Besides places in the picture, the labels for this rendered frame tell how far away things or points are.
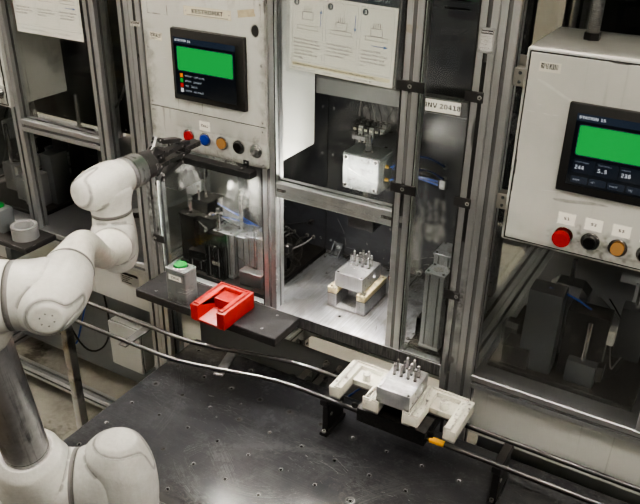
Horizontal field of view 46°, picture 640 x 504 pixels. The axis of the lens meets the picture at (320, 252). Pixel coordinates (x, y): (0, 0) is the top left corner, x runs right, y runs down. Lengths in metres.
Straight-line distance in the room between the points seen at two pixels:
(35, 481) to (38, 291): 0.58
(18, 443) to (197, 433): 0.65
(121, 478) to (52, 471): 0.15
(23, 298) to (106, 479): 0.59
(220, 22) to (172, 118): 0.36
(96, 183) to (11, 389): 0.54
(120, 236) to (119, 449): 0.51
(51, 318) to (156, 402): 1.04
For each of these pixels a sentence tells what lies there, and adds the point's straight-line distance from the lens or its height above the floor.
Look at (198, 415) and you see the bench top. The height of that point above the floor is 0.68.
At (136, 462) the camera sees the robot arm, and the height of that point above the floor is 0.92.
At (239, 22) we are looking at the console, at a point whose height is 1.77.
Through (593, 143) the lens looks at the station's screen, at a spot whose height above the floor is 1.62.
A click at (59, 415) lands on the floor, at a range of 3.50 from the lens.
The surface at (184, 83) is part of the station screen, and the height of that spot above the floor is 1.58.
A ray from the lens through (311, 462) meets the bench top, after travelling 2.14.
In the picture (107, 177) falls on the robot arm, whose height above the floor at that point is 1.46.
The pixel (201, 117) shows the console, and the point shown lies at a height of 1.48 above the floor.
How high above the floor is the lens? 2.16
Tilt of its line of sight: 28 degrees down
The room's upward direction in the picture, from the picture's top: 1 degrees clockwise
